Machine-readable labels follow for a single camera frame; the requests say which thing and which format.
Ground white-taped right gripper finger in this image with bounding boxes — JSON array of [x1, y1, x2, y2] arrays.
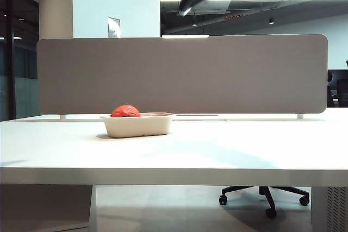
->
[[178, 0, 218, 17]]

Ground orange mandarin fruit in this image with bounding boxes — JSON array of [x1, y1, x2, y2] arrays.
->
[[110, 104, 141, 118]]

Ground white rectangular lamp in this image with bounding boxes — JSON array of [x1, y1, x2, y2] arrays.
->
[[161, 34, 210, 39]]

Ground grey fabric desk divider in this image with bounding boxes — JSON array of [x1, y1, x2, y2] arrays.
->
[[36, 34, 329, 115]]

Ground beige oval tray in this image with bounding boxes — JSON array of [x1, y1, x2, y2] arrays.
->
[[100, 112, 175, 139]]

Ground dark glass partition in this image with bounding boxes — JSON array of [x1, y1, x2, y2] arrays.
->
[[0, 0, 40, 122]]

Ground black office chair base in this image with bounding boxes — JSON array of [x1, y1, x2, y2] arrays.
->
[[219, 185, 310, 219]]

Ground white perforated table leg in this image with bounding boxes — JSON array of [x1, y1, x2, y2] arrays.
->
[[311, 187, 348, 232]]

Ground white solid table leg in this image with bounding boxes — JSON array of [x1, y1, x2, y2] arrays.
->
[[0, 184, 96, 230]]

